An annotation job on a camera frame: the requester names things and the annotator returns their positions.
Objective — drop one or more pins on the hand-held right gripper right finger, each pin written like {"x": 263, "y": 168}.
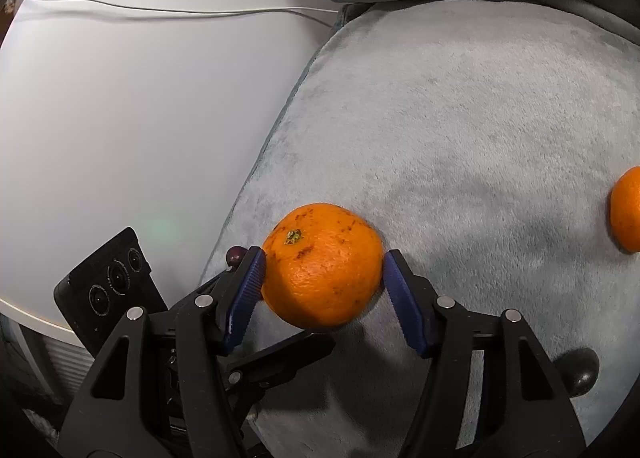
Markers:
{"x": 405, "y": 308}

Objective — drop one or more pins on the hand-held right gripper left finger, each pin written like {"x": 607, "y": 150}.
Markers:
{"x": 247, "y": 298}

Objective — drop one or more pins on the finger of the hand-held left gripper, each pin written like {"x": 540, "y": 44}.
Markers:
{"x": 280, "y": 353}

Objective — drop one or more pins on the round orange with stem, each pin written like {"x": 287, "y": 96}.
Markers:
{"x": 325, "y": 268}

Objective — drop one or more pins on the small dark fruit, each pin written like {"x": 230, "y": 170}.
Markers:
{"x": 235, "y": 256}

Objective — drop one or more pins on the grey ribbed panel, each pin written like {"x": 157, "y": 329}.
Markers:
{"x": 55, "y": 363}

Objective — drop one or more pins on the white board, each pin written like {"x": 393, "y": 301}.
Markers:
{"x": 125, "y": 113}

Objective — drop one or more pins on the dark purple fruit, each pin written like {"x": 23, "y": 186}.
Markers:
{"x": 580, "y": 373}

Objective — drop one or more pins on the large oval orange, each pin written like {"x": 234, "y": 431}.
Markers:
{"x": 626, "y": 212}

